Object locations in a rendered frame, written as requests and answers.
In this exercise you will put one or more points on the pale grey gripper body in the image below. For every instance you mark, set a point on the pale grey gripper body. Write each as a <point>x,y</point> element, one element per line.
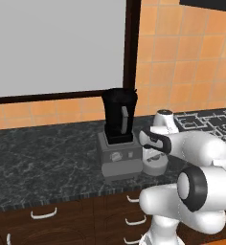
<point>155,152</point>

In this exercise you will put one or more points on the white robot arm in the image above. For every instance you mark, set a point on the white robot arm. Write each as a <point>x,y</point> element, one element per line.
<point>210,191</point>

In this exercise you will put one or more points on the pale grey round blender lid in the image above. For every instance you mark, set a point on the pale grey round blender lid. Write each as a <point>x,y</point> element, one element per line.
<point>155,170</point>

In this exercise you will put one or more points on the grey blender with black jug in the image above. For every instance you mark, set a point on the grey blender with black jug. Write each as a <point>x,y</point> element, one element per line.
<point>119,153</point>

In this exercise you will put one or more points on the black hob with grey grates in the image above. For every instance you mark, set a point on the black hob with grey grates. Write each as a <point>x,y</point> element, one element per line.
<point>210,122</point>

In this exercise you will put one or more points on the narrow dark wood drawer front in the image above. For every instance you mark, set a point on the narrow dark wood drawer front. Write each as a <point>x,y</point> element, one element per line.
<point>111,201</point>
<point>110,238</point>
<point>110,221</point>

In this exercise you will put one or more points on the wide dark wood drawer front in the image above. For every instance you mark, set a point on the wide dark wood drawer front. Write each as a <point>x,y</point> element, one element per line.
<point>70,213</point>

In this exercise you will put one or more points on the dark wood cupboard door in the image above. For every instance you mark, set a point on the dark wood cupboard door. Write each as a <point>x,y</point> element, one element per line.
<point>54,237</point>

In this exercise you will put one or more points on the black extractor hood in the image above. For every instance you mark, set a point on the black extractor hood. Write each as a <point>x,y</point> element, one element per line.
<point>210,4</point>

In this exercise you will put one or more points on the window with dark frame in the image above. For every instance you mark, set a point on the window with dark frame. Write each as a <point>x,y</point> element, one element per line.
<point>54,44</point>

